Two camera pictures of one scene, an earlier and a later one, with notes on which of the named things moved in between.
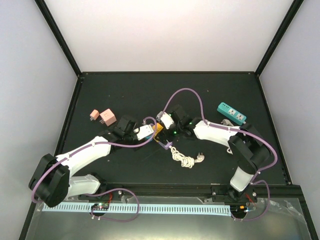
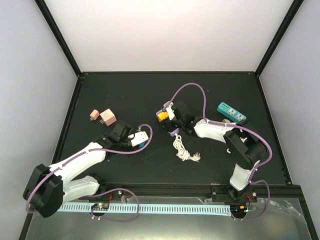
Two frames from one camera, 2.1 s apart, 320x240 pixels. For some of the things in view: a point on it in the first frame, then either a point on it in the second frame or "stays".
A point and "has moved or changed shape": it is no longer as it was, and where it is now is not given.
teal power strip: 231,113 stays
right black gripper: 163,139 → 168,127
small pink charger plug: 94,114 stays
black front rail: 258,192 stays
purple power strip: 166,146 has moved or changed shape
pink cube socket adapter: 109,118 stays
